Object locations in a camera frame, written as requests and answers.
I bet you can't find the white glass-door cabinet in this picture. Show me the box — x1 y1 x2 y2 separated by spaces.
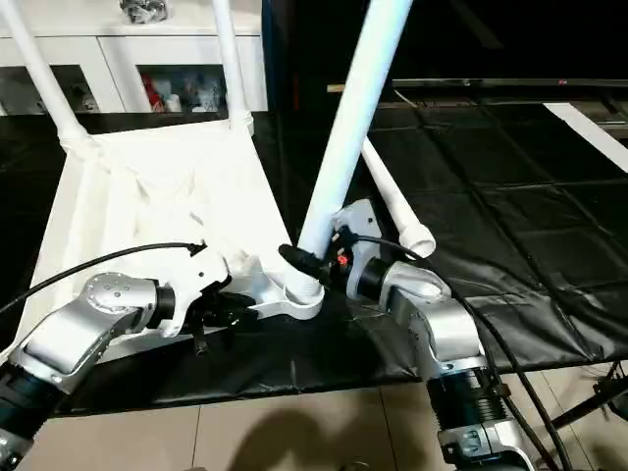
0 0 269 117

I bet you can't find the red labelled package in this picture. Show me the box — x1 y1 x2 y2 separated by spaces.
144 73 161 112

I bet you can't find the white flat strip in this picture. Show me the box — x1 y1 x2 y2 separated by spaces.
542 101 628 173

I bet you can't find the white plastic table top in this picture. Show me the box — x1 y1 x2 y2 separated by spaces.
9 117 325 367

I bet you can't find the black tripod stand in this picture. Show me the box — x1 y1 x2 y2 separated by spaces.
549 360 628 431

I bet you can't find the black metal rail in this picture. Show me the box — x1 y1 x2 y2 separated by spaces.
392 77 628 89

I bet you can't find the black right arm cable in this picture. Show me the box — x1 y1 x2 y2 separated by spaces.
350 234 575 471

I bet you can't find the black work mat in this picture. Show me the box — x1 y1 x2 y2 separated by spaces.
0 90 628 418

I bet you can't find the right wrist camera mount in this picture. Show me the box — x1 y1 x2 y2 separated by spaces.
331 198 383 298

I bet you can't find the white plastic table leg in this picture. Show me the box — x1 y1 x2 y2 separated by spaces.
210 0 255 130
0 0 92 148
361 136 437 260
282 0 414 306

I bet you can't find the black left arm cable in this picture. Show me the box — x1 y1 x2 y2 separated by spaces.
0 240 207 354

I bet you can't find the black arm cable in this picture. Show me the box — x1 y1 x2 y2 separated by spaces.
0 240 207 354
350 234 575 471

